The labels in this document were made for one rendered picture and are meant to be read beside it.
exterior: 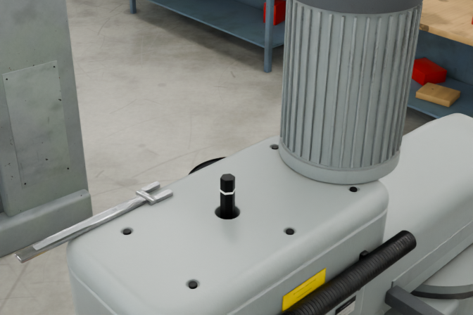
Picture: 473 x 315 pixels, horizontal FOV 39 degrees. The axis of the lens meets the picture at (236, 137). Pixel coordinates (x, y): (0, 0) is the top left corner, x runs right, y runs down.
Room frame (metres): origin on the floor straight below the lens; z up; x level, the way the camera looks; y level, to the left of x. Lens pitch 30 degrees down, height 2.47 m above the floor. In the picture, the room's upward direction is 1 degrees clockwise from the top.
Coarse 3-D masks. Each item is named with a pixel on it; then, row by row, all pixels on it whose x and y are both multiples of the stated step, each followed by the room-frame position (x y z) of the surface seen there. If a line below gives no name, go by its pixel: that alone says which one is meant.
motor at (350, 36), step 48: (288, 0) 0.96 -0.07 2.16; (336, 0) 0.87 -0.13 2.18; (384, 0) 0.87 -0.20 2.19; (288, 48) 0.94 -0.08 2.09; (336, 48) 0.87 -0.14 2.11; (384, 48) 0.88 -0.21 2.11; (288, 96) 0.94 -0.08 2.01; (336, 96) 0.87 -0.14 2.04; (384, 96) 0.88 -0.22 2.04; (288, 144) 0.92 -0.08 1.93; (336, 144) 0.87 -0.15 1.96; (384, 144) 0.88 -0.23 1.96
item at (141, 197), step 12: (144, 192) 0.83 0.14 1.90; (168, 192) 0.83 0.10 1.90; (120, 204) 0.80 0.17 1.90; (132, 204) 0.80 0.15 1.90; (96, 216) 0.77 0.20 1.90; (108, 216) 0.77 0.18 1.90; (72, 228) 0.74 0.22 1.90; (84, 228) 0.74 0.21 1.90; (48, 240) 0.71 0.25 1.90; (60, 240) 0.71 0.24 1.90; (24, 252) 0.69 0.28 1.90; (36, 252) 0.69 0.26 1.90
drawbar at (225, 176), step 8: (224, 176) 0.79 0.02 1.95; (232, 176) 0.79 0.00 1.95; (224, 184) 0.78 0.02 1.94; (232, 184) 0.79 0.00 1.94; (224, 192) 0.78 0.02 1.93; (224, 200) 0.78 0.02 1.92; (232, 200) 0.79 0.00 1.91; (224, 208) 0.78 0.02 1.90; (232, 208) 0.79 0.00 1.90; (224, 216) 0.78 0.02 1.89; (232, 216) 0.79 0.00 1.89
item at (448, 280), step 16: (464, 256) 1.10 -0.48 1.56; (448, 272) 1.05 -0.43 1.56; (464, 272) 1.05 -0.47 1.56; (416, 288) 1.01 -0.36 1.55; (432, 288) 1.01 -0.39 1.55; (448, 288) 1.00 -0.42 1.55; (464, 288) 1.01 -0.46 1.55; (432, 304) 0.99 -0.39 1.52; (448, 304) 0.99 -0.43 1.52; (464, 304) 1.01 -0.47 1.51
